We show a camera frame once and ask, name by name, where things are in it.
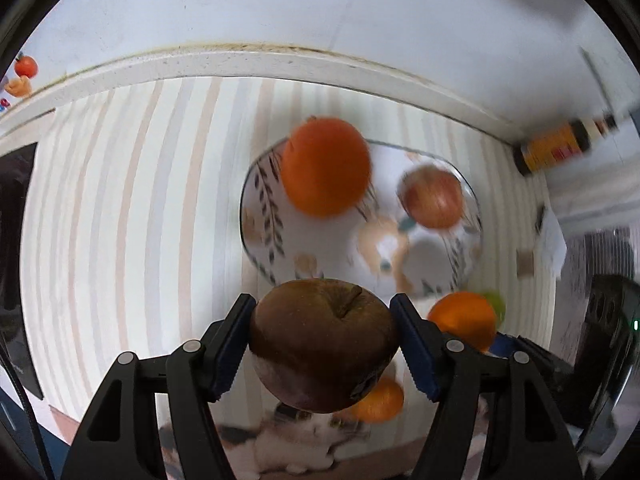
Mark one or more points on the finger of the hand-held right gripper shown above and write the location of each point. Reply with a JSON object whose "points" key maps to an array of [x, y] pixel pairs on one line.
{"points": [[506, 344]]}

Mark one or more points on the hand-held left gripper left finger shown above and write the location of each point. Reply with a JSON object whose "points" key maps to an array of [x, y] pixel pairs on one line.
{"points": [[232, 350]]}

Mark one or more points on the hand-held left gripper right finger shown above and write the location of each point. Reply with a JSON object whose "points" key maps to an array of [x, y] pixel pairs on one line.
{"points": [[415, 350]]}

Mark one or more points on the dark red apple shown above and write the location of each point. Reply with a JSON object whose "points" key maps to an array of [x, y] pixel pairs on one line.
{"points": [[320, 345]]}

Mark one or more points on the leaf patterned white plate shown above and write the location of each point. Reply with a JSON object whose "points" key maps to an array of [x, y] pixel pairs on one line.
{"points": [[325, 240]]}

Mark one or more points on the green apple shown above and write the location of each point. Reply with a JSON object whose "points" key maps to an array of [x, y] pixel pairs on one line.
{"points": [[497, 305]]}

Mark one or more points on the small brown card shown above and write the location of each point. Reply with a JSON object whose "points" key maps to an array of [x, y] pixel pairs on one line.
{"points": [[525, 263]]}

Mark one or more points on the white folded paper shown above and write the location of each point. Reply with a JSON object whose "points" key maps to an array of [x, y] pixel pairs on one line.
{"points": [[552, 245]]}

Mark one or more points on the striped cat print mat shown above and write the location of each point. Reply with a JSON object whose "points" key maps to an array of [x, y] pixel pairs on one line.
{"points": [[125, 210]]}

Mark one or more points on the soy sauce bottle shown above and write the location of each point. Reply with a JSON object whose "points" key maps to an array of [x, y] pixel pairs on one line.
{"points": [[550, 147]]}

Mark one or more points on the blue cabinet door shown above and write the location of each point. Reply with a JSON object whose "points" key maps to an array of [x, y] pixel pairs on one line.
{"points": [[55, 452]]}

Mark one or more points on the large orange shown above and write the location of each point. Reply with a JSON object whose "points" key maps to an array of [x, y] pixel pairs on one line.
{"points": [[325, 165]]}

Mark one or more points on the black gas stove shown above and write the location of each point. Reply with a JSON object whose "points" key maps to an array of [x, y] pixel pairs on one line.
{"points": [[15, 260]]}

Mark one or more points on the colourful wall sticker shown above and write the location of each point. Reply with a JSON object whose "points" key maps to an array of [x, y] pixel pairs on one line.
{"points": [[25, 66]]}

